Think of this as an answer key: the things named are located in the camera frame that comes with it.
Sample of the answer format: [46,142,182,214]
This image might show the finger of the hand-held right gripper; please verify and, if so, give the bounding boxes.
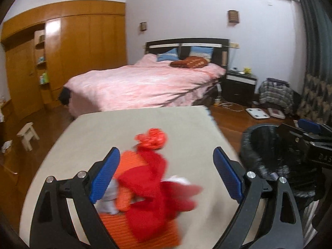
[298,119,332,137]
[278,123,312,146]

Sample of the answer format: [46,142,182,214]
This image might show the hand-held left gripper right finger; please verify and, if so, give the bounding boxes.
[213,146,304,249]

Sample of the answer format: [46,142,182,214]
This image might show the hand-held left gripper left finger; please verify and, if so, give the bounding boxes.
[30,147,121,249]

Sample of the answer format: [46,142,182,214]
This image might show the white tissue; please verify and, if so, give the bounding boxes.
[97,180,121,215]

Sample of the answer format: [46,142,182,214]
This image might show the black trash bin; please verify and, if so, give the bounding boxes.
[239,124,325,239]

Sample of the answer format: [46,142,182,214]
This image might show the red plastic wrapper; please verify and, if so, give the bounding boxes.
[117,148,203,242]

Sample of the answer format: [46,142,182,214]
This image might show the red plastic bag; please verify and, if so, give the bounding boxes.
[135,128,167,150]

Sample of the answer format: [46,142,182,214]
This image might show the orange foam net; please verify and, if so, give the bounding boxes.
[100,150,182,249]

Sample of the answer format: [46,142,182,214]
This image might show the pink white bathroom scale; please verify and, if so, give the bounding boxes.
[267,108,286,119]

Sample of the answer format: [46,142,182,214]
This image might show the patterned dark cloth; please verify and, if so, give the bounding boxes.
[297,73,332,125]

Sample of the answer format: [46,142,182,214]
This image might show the plaid clothes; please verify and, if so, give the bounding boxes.
[259,78,295,111]

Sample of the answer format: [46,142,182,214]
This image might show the black white nightstand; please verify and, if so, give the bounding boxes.
[222,70,258,107]

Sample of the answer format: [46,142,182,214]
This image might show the white stool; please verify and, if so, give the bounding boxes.
[16,122,40,151]

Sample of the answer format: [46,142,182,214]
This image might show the bed with pink cover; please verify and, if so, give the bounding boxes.
[63,54,227,117]

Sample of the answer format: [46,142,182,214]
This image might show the grey curtain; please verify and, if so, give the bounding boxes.
[292,0,332,83]

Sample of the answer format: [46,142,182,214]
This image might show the brown dotted cushion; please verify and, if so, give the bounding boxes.
[170,56,209,69]

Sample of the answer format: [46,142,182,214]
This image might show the blue pillow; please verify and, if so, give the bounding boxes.
[157,48,179,62]
[190,46,214,62]

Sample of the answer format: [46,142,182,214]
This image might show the wooden wardrobe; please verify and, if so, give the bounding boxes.
[0,0,127,121]

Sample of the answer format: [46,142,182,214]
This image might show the large wall lamp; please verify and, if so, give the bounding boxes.
[228,10,240,26]

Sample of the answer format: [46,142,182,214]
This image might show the dark bed frame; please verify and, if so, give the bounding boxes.
[145,39,230,107]

